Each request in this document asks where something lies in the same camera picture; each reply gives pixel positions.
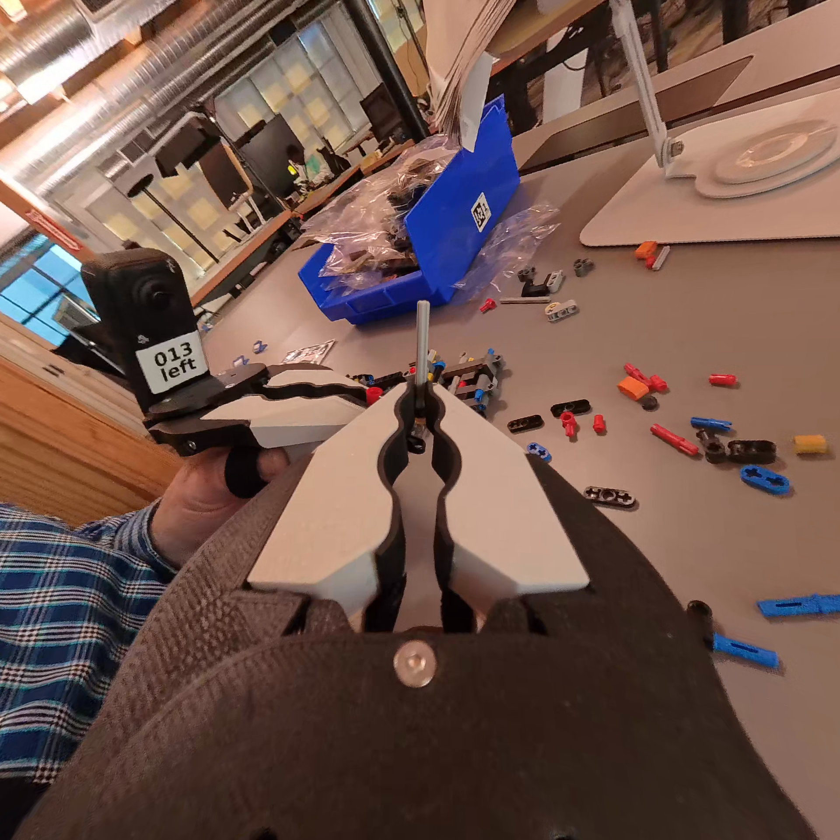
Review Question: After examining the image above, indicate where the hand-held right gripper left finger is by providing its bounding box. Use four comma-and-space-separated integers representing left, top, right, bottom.
247, 382, 421, 634

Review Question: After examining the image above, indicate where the large lego technic chassis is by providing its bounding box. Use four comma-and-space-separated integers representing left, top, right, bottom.
348, 348, 506, 417

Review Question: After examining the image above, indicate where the long grey lego axle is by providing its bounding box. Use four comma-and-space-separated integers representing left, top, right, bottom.
415, 301, 432, 388

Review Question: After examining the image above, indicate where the silver ventilation duct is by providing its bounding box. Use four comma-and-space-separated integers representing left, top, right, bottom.
0, 10, 132, 106

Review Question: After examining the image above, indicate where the black computer monitor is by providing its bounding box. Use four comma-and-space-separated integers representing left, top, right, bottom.
360, 82, 408, 142
233, 115, 306, 198

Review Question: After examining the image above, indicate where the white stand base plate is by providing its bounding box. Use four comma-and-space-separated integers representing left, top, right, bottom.
579, 0, 840, 249

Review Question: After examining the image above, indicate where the blue lego pin black end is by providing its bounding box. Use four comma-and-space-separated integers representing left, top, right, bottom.
686, 599, 781, 670

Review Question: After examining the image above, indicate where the black floor lamp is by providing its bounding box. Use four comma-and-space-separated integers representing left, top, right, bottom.
126, 174, 221, 266

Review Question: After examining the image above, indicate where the lego sticker sheet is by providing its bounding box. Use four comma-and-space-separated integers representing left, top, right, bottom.
281, 339, 337, 366

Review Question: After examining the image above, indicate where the black and grey lego bracket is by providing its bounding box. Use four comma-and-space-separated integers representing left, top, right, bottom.
517, 266, 565, 298

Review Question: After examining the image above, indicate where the black studio light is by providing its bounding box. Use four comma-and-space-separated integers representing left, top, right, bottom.
154, 112, 224, 178

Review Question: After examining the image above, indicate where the pile of clear plastic bags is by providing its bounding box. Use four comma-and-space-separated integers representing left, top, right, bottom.
302, 134, 562, 309

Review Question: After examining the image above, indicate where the long red lego pin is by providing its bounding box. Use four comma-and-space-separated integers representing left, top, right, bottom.
650, 423, 701, 457

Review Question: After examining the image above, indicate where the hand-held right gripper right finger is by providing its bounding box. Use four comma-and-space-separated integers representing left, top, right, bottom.
423, 384, 592, 634

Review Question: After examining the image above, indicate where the instruction booklet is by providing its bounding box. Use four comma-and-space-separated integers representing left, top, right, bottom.
427, 0, 519, 152

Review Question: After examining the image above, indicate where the blue storage bin white label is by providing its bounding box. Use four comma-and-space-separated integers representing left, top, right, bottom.
297, 95, 522, 326

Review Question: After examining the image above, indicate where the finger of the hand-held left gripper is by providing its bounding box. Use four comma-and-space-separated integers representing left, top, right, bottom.
200, 394, 368, 462
262, 367, 370, 403

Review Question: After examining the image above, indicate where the long blue lego pin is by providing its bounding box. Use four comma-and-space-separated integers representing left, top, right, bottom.
756, 592, 840, 619

